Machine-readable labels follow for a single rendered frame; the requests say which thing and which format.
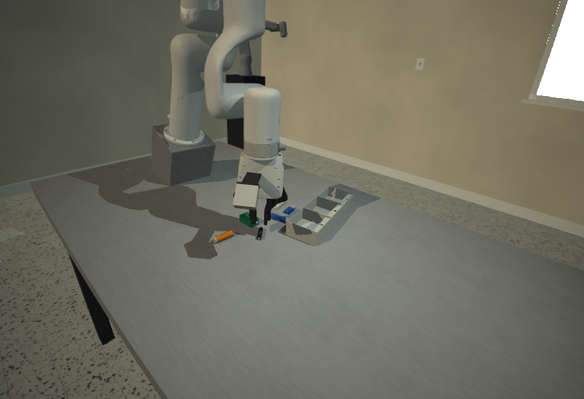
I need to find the blue battery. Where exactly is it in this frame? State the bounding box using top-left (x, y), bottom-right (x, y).
top-left (271, 213), bottom-right (289, 223)

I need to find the orange battery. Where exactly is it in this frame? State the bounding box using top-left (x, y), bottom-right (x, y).
top-left (213, 230), bottom-right (233, 243)

